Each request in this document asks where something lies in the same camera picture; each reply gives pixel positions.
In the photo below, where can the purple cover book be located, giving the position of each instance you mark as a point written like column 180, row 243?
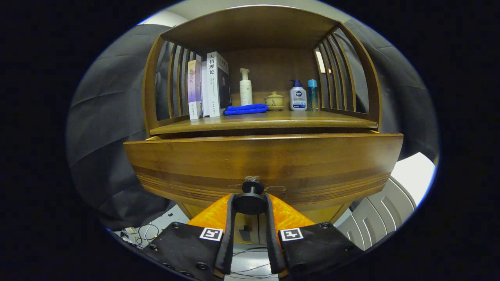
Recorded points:
column 194, row 89

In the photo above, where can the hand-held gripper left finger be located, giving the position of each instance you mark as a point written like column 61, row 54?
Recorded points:
column 226, row 249

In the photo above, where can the white bottle with blue pump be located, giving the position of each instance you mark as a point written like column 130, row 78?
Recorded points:
column 298, row 97

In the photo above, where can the brown wooden cabinet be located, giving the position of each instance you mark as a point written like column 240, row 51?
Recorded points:
column 254, row 27

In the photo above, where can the teal slim bottle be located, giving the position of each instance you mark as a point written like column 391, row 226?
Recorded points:
column 312, row 95

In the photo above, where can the wooden drawer with black knob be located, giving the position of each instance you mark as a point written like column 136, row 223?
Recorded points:
column 265, row 160

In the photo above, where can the white flat panel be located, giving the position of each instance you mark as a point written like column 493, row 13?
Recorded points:
column 414, row 175

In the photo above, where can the folded blue cloth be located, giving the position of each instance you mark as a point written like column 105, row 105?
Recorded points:
column 246, row 109

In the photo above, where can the grey ribbed panel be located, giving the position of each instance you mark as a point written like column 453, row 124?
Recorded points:
column 375, row 218

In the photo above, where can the brown wooden countertop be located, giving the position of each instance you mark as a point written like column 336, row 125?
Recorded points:
column 297, row 117

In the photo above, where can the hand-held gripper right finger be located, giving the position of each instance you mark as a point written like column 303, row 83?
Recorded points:
column 273, row 249

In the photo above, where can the yellow lidded ceramic teacup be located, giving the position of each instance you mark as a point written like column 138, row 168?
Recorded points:
column 274, row 101

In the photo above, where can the thick white and black book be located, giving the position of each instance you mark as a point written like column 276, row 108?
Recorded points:
column 216, row 86

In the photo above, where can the thin white book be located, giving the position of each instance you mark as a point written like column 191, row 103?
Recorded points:
column 204, row 89

